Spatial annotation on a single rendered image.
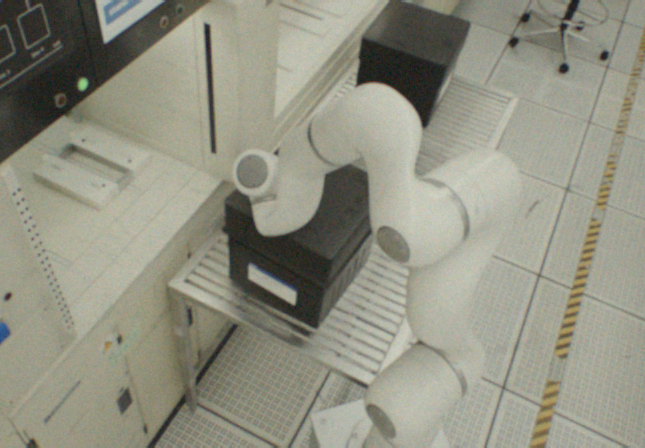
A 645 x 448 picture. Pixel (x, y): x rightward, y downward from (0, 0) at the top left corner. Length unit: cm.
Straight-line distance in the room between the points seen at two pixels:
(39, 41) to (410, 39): 130
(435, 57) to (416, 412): 124
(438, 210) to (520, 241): 221
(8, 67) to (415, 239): 60
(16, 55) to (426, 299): 66
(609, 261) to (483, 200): 230
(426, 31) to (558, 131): 166
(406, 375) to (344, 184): 57
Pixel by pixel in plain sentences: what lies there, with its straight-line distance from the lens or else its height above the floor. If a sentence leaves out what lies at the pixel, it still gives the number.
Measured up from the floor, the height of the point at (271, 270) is 90.
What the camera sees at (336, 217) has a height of 106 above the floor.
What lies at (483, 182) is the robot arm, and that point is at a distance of 80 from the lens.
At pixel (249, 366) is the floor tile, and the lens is 234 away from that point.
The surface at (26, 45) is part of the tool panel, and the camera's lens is 99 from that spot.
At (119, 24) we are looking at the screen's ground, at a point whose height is 148.
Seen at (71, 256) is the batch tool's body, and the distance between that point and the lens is 158.
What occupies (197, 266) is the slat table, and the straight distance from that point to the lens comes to 165.
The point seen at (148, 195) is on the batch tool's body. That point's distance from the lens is 167.
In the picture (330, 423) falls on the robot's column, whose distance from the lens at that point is 144.
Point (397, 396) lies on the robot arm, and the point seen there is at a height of 118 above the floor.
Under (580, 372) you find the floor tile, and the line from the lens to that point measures 265.
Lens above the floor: 208
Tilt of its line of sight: 50 degrees down
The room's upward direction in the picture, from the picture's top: 9 degrees clockwise
